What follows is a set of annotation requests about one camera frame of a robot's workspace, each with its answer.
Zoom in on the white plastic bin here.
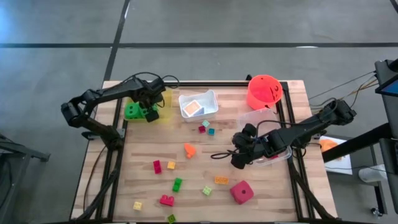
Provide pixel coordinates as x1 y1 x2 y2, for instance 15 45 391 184
178 90 219 123

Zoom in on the orange plastic bucket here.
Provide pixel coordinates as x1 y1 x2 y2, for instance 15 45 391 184
247 74 284 111

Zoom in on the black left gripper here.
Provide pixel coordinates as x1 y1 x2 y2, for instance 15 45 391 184
136 77 167 123

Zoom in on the black aluminium rig frame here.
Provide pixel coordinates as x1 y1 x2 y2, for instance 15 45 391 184
74 74 340 222

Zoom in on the white rounded object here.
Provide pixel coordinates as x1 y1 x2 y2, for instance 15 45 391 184
358 164 388 184

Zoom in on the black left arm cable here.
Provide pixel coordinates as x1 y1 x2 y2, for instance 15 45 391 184
123 72 180 90

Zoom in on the clear plastic bin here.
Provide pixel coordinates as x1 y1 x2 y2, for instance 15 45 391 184
236 108 293 168

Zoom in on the red foam die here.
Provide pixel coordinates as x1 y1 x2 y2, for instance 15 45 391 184
229 180 254 205

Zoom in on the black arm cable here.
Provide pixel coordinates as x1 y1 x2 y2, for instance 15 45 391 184
123 72 180 90
210 149 242 160

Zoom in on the black monitor cart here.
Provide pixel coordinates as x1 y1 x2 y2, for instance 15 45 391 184
322 58 398 215

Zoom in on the orange peg block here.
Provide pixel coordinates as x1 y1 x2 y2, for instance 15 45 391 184
183 142 197 159

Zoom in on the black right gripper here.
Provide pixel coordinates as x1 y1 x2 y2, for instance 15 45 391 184
231 123 271 170

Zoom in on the orange plastic toy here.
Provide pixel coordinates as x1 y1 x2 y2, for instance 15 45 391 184
318 139 343 160

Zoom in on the white paper sheet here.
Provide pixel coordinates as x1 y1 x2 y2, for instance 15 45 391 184
317 135 354 175

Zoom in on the floor wire bundle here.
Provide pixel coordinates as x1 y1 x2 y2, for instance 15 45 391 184
309 70 379 114

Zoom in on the red stepped brick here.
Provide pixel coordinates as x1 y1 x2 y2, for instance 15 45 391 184
159 194 175 207

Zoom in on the yellow translucent plastic bin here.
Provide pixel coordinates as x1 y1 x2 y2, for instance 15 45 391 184
124 89 174 124

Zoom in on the blue screen tablet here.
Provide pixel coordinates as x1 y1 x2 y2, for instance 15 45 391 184
375 73 398 97

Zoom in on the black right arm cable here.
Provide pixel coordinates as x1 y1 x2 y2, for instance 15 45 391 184
210 149 242 160

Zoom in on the black metal stand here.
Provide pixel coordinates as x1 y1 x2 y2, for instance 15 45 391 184
0 133 51 218

